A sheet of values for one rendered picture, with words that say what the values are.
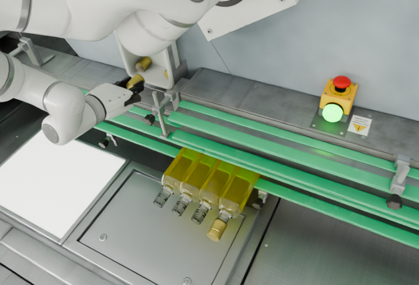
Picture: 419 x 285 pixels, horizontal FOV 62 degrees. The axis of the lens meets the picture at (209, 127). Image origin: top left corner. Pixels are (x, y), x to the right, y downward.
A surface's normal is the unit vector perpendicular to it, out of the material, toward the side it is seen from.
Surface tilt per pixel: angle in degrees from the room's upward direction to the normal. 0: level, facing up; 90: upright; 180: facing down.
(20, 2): 68
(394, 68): 0
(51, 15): 63
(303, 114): 90
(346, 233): 90
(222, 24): 5
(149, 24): 5
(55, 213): 90
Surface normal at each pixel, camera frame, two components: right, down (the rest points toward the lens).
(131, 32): -0.51, 0.55
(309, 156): -0.09, -0.69
